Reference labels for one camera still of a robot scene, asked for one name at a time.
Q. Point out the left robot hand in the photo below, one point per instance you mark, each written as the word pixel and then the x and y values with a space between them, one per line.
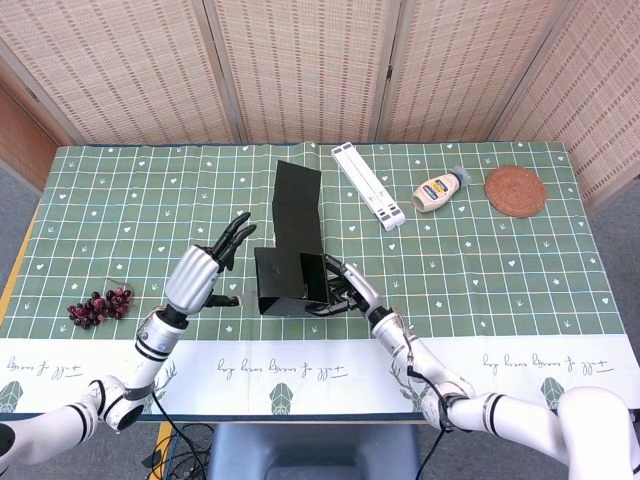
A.
pixel 192 280

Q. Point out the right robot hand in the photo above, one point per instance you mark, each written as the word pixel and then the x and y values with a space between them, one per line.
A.
pixel 357 290

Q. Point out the black foldable cardboard box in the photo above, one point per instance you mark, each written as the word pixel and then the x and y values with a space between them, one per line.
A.
pixel 295 230

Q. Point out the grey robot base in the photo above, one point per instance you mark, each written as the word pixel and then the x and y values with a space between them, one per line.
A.
pixel 315 450

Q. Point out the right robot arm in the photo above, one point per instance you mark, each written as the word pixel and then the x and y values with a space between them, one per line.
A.
pixel 510 412

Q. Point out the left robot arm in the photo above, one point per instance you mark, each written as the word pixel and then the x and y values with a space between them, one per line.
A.
pixel 150 350

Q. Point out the red grape bunch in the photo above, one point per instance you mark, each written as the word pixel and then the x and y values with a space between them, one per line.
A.
pixel 97 306

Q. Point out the white folding stand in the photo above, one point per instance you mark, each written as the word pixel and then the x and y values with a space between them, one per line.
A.
pixel 367 187

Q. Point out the mayonnaise squeeze bottle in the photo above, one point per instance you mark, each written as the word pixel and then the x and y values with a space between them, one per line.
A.
pixel 435 191

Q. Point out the green checked tablecloth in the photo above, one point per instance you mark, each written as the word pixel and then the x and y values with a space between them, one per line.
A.
pixel 500 275

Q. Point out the round brown woven coaster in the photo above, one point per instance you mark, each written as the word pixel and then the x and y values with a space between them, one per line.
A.
pixel 515 192

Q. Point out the brown wooden door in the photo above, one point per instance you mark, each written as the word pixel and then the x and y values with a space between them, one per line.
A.
pixel 20 145

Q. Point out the bamboo folding screen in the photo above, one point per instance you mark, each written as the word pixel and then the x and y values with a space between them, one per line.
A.
pixel 300 75

